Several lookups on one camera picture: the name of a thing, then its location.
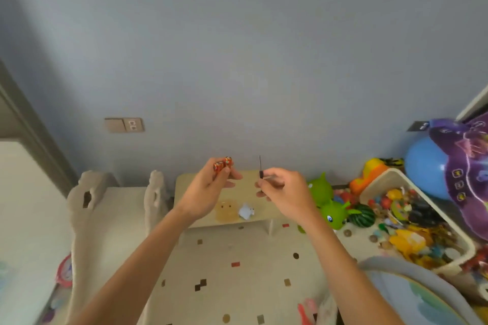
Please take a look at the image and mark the red toy clock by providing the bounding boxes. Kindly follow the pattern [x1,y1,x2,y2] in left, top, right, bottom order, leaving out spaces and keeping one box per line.
[55,254,74,288]

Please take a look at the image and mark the grey door frame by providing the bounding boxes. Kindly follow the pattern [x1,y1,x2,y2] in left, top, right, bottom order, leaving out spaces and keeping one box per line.
[0,59,79,197]

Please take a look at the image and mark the person's right forearm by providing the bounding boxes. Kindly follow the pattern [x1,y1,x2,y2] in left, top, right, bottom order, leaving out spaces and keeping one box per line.
[293,214,405,325]

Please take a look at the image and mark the person's left forearm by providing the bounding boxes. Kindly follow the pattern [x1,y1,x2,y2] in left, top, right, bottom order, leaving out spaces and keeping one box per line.
[70,205,195,325]

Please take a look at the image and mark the plain green rubber toy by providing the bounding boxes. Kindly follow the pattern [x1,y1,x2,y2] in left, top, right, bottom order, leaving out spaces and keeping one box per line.
[307,173,334,207]

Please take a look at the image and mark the person's right hand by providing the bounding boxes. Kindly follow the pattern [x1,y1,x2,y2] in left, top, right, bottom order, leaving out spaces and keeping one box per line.
[254,167,319,227]

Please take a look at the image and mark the purple printed inflatable toy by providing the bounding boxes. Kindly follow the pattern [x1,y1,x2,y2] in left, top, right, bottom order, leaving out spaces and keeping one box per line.
[428,111,488,242]

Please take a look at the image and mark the orange yellow duck toy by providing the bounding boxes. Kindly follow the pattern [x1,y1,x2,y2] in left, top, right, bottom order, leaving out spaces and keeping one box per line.
[349,157,390,196]

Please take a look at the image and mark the beige patterned play mat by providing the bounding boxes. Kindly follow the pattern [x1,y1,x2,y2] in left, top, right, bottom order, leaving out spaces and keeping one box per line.
[140,218,368,325]

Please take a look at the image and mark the watermelon striped ball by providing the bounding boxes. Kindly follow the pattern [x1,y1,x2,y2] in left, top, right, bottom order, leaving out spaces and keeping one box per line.
[348,203,376,229]

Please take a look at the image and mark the beige wooden carved chair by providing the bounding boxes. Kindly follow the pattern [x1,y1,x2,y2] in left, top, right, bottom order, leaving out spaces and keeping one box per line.
[66,169,171,325]

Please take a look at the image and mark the blank beige wall plate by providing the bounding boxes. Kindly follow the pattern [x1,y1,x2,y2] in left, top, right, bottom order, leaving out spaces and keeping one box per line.
[104,118,126,134]

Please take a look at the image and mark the person's left hand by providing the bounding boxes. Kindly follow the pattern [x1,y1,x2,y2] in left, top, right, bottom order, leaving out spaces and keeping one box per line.
[178,157,243,222]

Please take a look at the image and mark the blue ball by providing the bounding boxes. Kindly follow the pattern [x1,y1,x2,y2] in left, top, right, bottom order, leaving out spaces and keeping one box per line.
[404,136,455,201]

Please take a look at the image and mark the white plastic toy bin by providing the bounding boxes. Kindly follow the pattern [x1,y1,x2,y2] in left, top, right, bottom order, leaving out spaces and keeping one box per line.
[358,167,477,277]

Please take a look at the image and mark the green rubber toy with eye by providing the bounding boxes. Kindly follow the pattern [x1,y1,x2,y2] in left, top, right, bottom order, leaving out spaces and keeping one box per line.
[297,200,361,234]

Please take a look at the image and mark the pile of small colourful toys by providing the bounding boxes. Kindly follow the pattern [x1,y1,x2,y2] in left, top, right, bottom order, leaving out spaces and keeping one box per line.
[368,187,465,270]

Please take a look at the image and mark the red small toys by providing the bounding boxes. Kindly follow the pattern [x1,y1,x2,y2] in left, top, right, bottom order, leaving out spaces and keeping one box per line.
[333,188,361,206]

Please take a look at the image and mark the small beige wooden table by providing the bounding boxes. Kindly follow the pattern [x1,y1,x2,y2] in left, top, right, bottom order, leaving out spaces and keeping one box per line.
[173,170,291,237]

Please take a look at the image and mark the yellow round squishy toy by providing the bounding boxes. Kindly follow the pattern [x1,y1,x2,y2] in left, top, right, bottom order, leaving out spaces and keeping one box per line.
[216,199,241,222]

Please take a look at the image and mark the pink plastic toy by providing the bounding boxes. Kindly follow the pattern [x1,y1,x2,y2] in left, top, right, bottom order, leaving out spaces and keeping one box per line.
[297,298,319,325]

